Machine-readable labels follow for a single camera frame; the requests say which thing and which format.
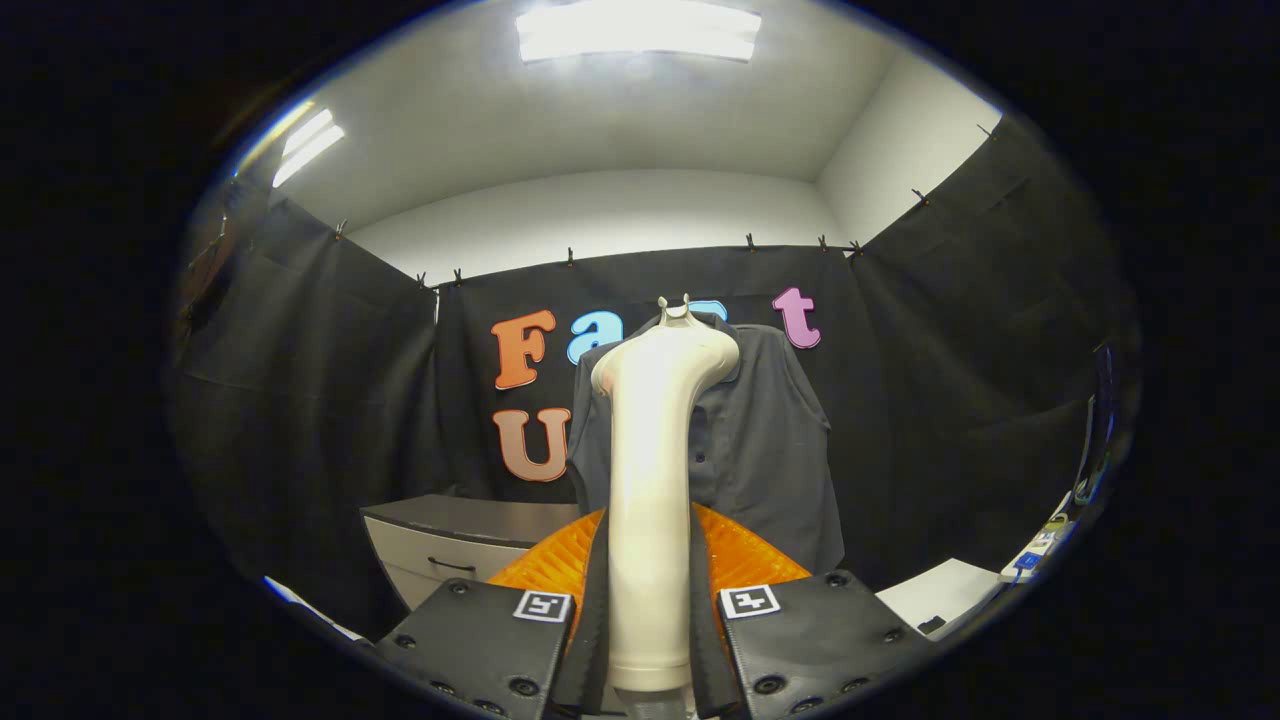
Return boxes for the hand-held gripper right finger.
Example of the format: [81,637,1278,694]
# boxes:
[690,502,938,719]

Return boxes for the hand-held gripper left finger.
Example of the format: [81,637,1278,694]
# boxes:
[370,505,613,719]

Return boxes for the white garment steamer hose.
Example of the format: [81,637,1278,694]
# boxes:
[615,688,691,720]

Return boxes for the white garment steamer head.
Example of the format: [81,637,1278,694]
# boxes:
[590,322,742,693]

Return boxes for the grey button shirt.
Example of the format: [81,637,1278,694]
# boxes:
[567,312,846,576]

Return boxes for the grey top drawer cabinet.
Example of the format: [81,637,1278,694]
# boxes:
[360,493,583,611]

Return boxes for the white side table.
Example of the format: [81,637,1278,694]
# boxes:
[875,557,1004,641]

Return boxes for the white flat board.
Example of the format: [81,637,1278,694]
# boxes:
[263,575,366,643]

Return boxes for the white power strip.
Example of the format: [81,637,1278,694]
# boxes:
[1000,490,1086,584]

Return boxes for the narrow ceiling light panel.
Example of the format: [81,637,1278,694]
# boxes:
[272,105,346,189]

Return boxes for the wide ceiling light panel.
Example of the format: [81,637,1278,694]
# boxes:
[515,0,763,63]

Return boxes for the dark hanging cables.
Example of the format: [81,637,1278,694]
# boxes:
[1072,345,1119,506]

